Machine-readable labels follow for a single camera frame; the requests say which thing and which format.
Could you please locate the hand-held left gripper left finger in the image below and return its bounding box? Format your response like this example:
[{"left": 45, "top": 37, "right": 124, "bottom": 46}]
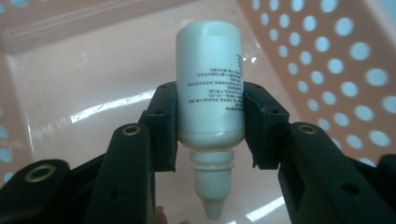
[{"left": 143, "top": 81, "right": 179, "bottom": 173}]

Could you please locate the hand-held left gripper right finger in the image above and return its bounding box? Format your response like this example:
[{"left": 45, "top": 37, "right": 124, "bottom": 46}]
[{"left": 242, "top": 81, "right": 291, "bottom": 171}]

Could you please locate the white dropper bottle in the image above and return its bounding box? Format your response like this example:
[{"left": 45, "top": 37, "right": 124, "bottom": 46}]
[{"left": 175, "top": 20, "right": 247, "bottom": 221}]

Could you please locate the pink perforated plastic basket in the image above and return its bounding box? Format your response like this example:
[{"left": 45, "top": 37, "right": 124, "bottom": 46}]
[{"left": 0, "top": 0, "right": 396, "bottom": 224}]

